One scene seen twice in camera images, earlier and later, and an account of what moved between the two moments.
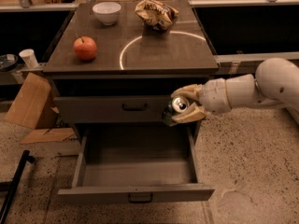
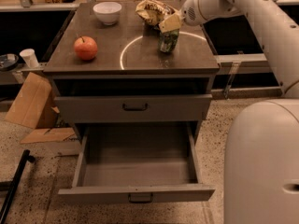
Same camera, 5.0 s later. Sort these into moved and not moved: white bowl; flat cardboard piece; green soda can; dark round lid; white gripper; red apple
Moved: green soda can; white gripper
Not moved: red apple; white bowl; flat cardboard piece; dark round lid
